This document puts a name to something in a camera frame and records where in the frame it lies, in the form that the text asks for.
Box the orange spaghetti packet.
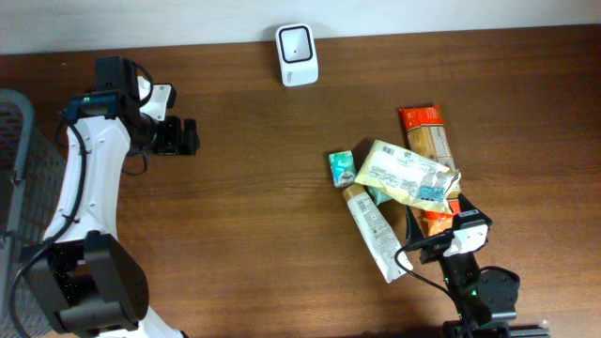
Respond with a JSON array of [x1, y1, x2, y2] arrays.
[[399, 105, 461, 236]]

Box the teal sachet packet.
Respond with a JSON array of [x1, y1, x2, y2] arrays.
[[367, 186, 392, 206]]

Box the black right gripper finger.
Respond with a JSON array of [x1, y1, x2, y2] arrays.
[[458, 193, 480, 216], [404, 206, 424, 252]]

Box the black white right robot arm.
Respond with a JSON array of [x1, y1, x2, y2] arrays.
[[397, 194, 520, 337]]

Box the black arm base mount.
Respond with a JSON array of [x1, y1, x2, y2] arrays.
[[440, 322, 551, 338]]

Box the white tube tan cap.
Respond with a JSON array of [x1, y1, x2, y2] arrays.
[[343, 184, 413, 284]]

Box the yellow snack bag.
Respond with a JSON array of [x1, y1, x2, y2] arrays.
[[355, 140, 461, 214]]

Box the white barcode scanner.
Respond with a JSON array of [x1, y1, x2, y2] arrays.
[[274, 23, 319, 87]]

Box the grey plastic mesh basket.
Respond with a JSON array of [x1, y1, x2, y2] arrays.
[[1, 88, 65, 337]]

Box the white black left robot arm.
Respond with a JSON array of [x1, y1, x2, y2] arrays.
[[1, 57, 200, 337]]

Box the small teal packet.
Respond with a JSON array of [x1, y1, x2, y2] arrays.
[[328, 150, 357, 188]]

